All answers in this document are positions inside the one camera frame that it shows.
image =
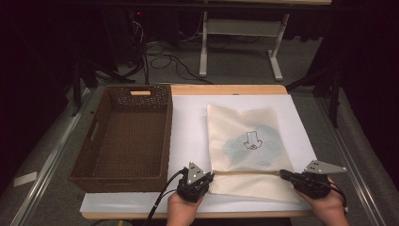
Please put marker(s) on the brown woven basket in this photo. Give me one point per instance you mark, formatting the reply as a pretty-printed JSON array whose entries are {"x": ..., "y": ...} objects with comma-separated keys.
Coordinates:
[{"x": 125, "y": 141}]

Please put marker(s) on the white-legged desk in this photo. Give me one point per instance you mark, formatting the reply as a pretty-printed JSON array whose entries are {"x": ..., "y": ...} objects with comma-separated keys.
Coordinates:
[{"x": 241, "y": 27}]

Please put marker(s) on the white table mat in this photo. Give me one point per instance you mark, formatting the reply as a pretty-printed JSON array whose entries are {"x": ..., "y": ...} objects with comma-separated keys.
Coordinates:
[{"x": 188, "y": 125}]

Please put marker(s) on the black stand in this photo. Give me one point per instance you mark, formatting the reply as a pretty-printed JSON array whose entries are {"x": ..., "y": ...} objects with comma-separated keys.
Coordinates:
[
  {"x": 335, "y": 94},
  {"x": 76, "y": 84}
]

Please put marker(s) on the person's left hand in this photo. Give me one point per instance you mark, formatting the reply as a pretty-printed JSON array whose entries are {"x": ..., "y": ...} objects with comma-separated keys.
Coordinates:
[{"x": 182, "y": 209}]

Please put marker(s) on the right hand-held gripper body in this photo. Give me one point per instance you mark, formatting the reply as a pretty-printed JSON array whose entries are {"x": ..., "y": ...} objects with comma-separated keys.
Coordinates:
[{"x": 312, "y": 186}]

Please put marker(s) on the dark computer tower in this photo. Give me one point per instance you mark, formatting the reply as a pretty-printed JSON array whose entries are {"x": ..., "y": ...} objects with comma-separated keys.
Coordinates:
[{"x": 125, "y": 34}]

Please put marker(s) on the cream mesh laundry bag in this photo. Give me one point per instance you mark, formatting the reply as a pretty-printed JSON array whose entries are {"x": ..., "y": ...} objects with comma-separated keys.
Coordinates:
[{"x": 226, "y": 119}]

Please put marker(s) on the white floor tape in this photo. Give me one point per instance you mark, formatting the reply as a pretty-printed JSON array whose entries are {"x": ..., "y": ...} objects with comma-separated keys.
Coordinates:
[{"x": 25, "y": 179}]

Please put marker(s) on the aluminium floor rail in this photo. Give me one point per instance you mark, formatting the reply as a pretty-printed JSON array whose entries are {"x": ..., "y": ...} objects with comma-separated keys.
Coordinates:
[
  {"x": 50, "y": 166},
  {"x": 348, "y": 147}
]

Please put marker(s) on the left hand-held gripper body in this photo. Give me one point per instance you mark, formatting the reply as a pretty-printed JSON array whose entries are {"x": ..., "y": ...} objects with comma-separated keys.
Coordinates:
[{"x": 194, "y": 188}]

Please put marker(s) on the person's right hand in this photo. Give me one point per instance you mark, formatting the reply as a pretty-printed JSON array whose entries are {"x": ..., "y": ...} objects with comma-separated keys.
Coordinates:
[{"x": 327, "y": 205}]

